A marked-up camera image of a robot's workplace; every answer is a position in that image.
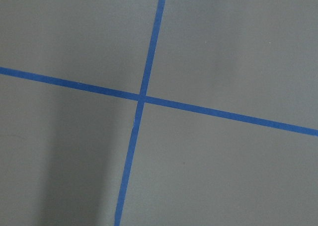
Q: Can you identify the brown paper table cover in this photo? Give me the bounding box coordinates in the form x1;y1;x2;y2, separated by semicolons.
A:
0;0;318;226

